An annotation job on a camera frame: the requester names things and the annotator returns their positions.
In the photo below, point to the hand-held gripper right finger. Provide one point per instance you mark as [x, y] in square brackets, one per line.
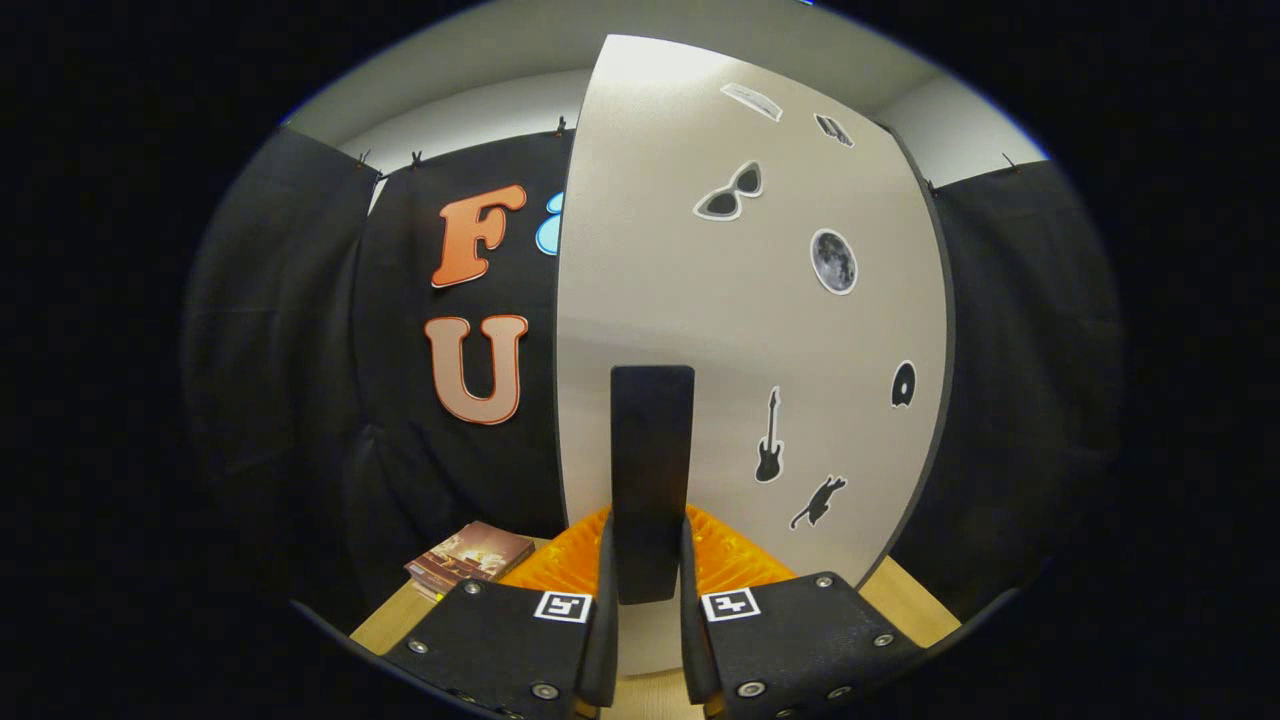
[692, 620]

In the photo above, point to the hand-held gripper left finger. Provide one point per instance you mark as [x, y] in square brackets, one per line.
[607, 620]

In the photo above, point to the beige shoe cabinet door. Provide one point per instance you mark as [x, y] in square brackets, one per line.
[650, 250]

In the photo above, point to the brown book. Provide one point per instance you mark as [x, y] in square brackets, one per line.
[470, 555]

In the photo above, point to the black backdrop cloth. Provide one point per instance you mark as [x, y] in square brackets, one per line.
[1020, 400]

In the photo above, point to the row of black cloth clips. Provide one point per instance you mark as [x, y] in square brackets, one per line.
[414, 159]

